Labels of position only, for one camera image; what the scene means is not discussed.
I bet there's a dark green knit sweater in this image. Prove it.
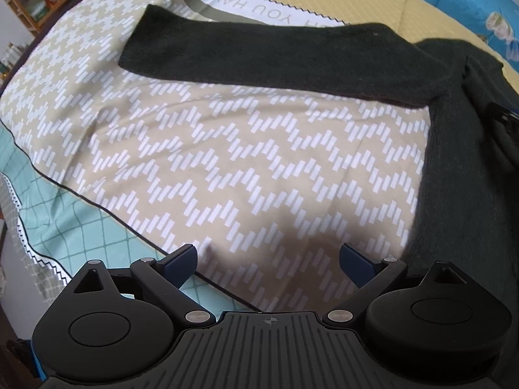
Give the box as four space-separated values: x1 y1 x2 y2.
119 5 518 295

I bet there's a beige zigzag patterned bedsheet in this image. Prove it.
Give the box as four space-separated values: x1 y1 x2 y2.
0 0 519 329

